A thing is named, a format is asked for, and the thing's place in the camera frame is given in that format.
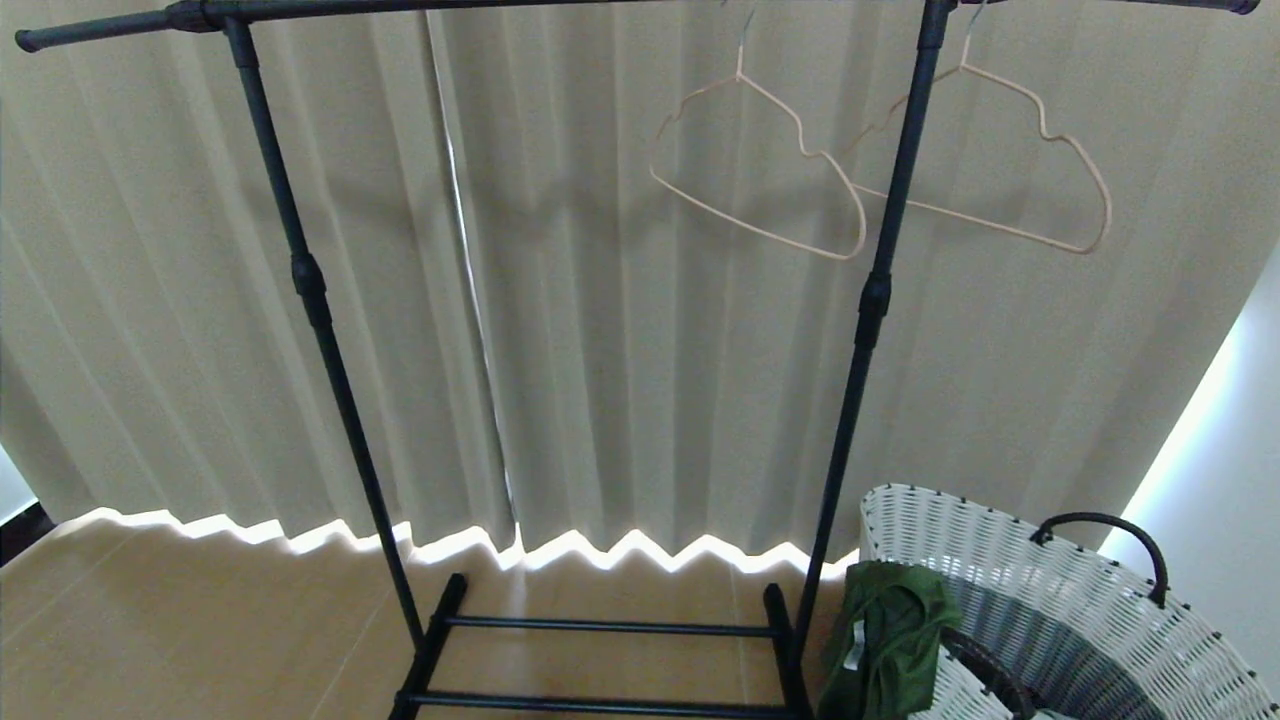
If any white laundry basket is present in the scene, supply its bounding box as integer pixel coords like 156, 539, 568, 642
858, 484, 1280, 720

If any pink clothes hanger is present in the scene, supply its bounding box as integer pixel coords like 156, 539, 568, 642
648, 0, 868, 262
840, 0, 1114, 256

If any black clothes rack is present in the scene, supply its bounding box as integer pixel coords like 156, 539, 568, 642
14, 0, 1261, 720

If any green garment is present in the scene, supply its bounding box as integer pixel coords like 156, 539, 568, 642
818, 560, 964, 720

